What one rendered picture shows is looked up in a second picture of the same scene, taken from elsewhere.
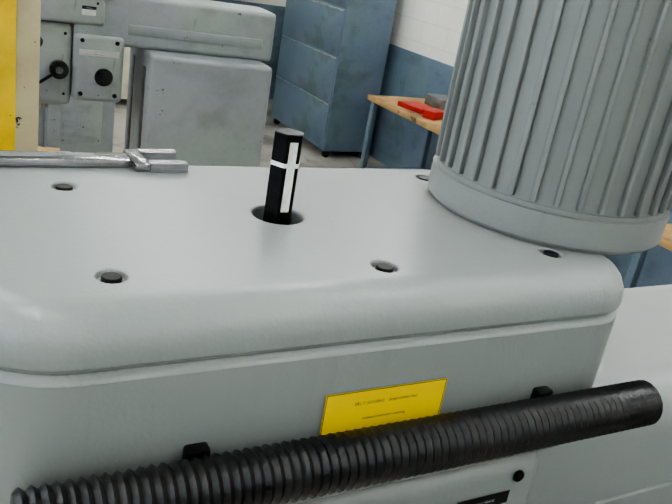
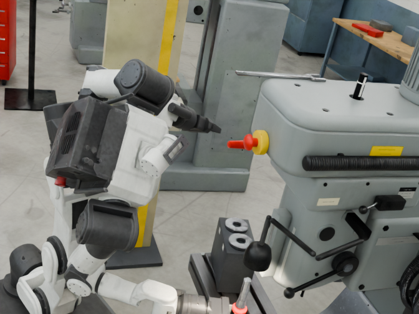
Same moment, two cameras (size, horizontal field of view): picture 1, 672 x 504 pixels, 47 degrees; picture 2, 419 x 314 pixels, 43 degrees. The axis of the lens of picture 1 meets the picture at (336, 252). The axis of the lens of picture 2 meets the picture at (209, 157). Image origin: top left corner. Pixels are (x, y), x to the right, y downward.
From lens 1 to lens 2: 82 cm
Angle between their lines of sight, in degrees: 9
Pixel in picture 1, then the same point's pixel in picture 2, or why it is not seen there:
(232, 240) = (348, 103)
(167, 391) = (338, 138)
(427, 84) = (371, 12)
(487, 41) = not seen: outside the picture
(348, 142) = (315, 47)
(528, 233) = not seen: outside the picture
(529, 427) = not seen: outside the picture
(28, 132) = (178, 43)
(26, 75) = (181, 15)
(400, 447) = (390, 161)
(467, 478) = (404, 180)
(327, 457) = (372, 160)
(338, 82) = (313, 7)
